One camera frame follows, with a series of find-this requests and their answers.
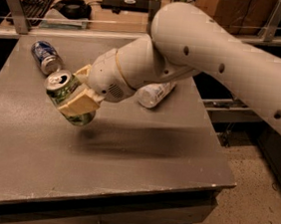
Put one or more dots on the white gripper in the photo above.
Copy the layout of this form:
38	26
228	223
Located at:
106	75

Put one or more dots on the green soda can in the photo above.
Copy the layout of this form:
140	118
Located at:
62	87

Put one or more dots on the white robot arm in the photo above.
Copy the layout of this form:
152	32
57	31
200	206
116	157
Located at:
183	41

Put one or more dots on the blue soda can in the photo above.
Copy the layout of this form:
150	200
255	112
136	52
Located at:
46	57

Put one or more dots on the clear plastic water bottle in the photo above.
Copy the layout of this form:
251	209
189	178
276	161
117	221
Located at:
151	95

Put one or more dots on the black headphones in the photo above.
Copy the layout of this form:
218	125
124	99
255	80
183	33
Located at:
73	9

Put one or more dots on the black laptop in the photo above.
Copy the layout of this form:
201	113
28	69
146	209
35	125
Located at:
129	5

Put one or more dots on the black keyboard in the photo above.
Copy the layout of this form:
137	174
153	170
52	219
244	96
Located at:
36	10

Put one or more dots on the glass partition panel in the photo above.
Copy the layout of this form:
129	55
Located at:
105	20

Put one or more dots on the grey drawer cabinet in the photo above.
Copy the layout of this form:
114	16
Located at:
164	208

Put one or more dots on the wooden box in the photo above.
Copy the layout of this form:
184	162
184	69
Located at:
244	17

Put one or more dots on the metal bracket left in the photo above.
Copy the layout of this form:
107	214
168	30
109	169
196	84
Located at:
18	15

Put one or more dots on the metal bracket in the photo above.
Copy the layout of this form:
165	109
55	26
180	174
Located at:
272	24
18	15
153	8

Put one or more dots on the metal bracket middle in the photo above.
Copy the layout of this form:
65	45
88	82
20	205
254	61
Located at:
153	8

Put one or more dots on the metal bracket right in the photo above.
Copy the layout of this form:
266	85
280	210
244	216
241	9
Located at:
272	24

